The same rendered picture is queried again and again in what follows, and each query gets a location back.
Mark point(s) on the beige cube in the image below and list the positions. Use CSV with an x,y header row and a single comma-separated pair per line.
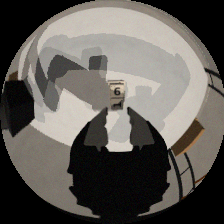
x,y
117,90
117,103

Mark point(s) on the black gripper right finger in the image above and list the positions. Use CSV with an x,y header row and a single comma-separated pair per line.
x,y
144,134

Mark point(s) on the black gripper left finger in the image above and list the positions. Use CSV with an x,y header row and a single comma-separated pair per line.
x,y
90,139

